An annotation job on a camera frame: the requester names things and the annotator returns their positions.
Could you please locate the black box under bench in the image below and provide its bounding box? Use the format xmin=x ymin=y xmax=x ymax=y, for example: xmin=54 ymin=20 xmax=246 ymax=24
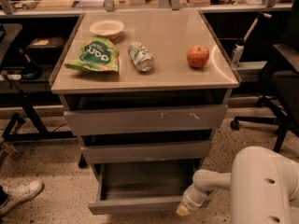
xmin=26 ymin=36 xmax=65 ymax=64

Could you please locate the grey drawer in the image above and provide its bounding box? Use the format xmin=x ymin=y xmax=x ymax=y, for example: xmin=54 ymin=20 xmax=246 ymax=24
xmin=89 ymin=159 xmax=201 ymax=215
xmin=62 ymin=91 xmax=227 ymax=136
xmin=81 ymin=130 xmax=212 ymax=164

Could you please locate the white sneaker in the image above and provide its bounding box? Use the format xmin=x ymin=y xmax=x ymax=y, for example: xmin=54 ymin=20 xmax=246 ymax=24
xmin=0 ymin=180 xmax=44 ymax=216

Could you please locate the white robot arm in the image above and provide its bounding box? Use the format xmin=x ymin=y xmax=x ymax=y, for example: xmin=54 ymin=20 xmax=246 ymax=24
xmin=177 ymin=147 xmax=299 ymax=224

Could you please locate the grey drawer cabinet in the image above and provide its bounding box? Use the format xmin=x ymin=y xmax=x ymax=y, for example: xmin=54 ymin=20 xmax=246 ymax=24
xmin=49 ymin=9 xmax=242 ymax=173

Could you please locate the red apple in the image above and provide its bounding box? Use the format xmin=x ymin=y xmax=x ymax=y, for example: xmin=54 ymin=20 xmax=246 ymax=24
xmin=186 ymin=45 xmax=209 ymax=68

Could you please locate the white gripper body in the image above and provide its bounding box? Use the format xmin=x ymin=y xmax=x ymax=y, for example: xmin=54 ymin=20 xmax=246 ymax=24
xmin=181 ymin=184 xmax=216 ymax=210

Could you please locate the grey top drawer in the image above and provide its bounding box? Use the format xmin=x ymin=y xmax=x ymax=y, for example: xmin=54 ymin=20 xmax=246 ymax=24
xmin=62 ymin=91 xmax=227 ymax=136

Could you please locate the green chip bag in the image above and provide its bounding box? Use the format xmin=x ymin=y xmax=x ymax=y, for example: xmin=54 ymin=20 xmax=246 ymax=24
xmin=64 ymin=37 xmax=120 ymax=72

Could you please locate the white handled tool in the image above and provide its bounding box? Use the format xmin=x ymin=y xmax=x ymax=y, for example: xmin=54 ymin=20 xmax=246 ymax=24
xmin=231 ymin=12 xmax=272 ymax=66

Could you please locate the white paper bowl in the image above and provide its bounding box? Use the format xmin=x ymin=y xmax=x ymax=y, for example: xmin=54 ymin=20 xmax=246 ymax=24
xmin=90 ymin=20 xmax=124 ymax=40

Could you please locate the crushed soda can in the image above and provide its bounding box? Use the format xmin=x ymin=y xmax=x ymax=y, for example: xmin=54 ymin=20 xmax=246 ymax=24
xmin=128 ymin=41 xmax=154 ymax=72

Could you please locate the grey bottom drawer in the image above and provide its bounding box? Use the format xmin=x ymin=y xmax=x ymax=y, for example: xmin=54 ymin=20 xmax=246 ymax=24
xmin=89 ymin=159 xmax=201 ymax=215

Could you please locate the black office chair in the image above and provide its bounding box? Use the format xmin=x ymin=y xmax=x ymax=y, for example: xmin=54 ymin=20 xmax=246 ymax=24
xmin=230 ymin=0 xmax=299 ymax=152

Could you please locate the grey middle drawer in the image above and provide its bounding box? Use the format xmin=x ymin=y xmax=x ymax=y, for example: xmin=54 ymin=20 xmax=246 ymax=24
xmin=81 ymin=130 xmax=212 ymax=164

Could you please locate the black desk frame left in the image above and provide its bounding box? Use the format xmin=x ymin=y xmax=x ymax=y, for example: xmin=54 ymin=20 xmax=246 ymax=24
xmin=0 ymin=22 xmax=76 ymax=143

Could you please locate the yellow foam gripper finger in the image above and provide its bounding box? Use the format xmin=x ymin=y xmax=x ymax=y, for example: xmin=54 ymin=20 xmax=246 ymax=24
xmin=176 ymin=203 xmax=190 ymax=217

